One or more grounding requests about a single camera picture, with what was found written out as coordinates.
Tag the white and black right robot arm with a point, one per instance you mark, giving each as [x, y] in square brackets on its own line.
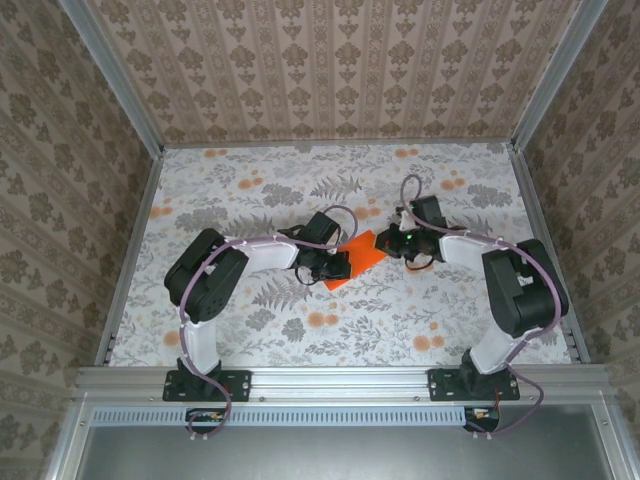
[525, 295]

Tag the aluminium table side rail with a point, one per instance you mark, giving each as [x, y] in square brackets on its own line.
[131, 255]
[550, 210]

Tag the aluminium frame post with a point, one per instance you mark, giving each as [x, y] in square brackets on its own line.
[555, 75]
[115, 80]

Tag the small electronics board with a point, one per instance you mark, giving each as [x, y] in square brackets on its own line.
[482, 417]
[202, 419]

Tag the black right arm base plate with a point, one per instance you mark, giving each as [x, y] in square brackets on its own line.
[442, 385]

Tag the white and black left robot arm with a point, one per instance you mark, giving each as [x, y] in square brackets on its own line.
[210, 280]

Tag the long aluminium mounting rail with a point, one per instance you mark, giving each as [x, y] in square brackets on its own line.
[340, 382]

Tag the orange paper sheet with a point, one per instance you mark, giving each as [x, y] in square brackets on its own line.
[362, 255]

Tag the grey metal panel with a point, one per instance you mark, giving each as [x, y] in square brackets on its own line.
[350, 452]

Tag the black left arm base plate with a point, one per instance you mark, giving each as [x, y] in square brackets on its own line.
[235, 385]

